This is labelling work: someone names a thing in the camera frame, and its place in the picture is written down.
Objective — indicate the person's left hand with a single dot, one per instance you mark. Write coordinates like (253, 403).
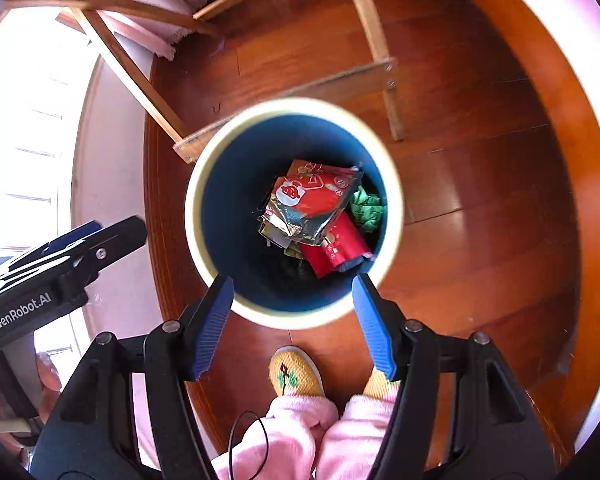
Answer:
(47, 372)

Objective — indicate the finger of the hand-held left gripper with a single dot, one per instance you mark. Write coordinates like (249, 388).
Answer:
(125, 232)
(80, 232)

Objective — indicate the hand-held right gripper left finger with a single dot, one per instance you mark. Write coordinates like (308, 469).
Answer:
(212, 320)

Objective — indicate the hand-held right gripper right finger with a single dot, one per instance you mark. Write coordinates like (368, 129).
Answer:
(375, 325)

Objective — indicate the yellow embroidered slipper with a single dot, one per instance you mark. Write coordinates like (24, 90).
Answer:
(380, 385)
(295, 370)

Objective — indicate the red packet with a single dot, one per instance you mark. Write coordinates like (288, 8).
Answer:
(335, 252)

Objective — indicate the green wrapper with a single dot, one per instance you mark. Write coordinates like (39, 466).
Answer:
(367, 210)

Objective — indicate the red and white carton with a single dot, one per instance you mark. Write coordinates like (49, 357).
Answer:
(315, 192)

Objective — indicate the wooden folding table frame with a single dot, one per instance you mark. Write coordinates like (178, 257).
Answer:
(365, 15)

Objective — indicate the blue bin with cream rim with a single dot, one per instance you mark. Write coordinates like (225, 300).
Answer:
(230, 185)

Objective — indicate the pink fleece pant leg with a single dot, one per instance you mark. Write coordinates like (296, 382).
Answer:
(355, 440)
(285, 440)

